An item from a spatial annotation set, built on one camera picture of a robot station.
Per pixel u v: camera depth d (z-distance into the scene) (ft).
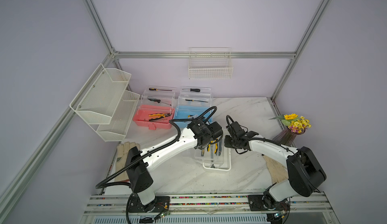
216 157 2.91
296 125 2.47
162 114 3.54
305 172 1.44
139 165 1.36
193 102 3.83
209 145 1.89
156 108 3.54
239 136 2.25
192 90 3.64
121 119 3.04
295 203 2.46
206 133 1.64
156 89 3.66
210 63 3.15
